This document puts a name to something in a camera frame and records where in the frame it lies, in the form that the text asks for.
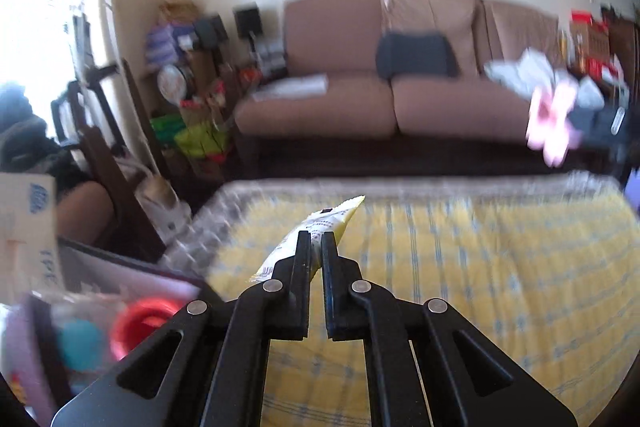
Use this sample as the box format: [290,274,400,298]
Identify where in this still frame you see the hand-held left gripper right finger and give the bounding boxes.
[320,231,578,427]

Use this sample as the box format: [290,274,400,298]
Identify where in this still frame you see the dark wooden chair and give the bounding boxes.
[50,59,176,263]

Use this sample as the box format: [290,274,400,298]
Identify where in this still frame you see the brown sofa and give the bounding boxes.
[234,0,626,158]

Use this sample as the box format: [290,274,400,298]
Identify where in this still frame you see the red boxes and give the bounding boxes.
[570,9,626,82]

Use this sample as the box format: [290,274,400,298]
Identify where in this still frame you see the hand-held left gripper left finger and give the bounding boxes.
[50,231,312,427]

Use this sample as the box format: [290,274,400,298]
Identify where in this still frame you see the black cushion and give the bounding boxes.
[376,32,460,80]

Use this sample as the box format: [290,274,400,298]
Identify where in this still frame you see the purple packs stack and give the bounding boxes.
[146,24,196,62]

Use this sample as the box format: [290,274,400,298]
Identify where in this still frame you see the pink plastic item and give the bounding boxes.
[526,82,583,168]

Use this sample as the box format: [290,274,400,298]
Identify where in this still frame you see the green bag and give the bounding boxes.
[150,114,236,160]

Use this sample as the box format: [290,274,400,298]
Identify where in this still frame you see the round tin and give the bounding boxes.
[157,64,196,102]

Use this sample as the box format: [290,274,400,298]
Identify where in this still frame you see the white clothes pile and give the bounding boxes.
[484,48,606,110]

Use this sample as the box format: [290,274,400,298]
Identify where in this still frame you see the blue round item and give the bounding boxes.
[57,319,106,370]

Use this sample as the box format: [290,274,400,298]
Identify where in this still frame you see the white plastic bag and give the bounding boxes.
[135,174,193,233]

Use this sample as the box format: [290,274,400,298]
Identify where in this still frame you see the white and yellow sauce packet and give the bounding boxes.
[248,195,366,283]

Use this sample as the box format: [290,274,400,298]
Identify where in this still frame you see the black speaker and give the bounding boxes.
[234,6,263,36]

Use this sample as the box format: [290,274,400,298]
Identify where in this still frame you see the black storage box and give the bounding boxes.
[30,237,221,427]

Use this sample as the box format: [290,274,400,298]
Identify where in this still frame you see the white and blue cardboard box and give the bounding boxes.
[0,173,63,303]

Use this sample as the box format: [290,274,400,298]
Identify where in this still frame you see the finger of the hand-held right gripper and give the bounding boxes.
[566,109,601,146]

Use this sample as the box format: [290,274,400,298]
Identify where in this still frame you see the red plastic cup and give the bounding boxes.
[111,298,186,360]

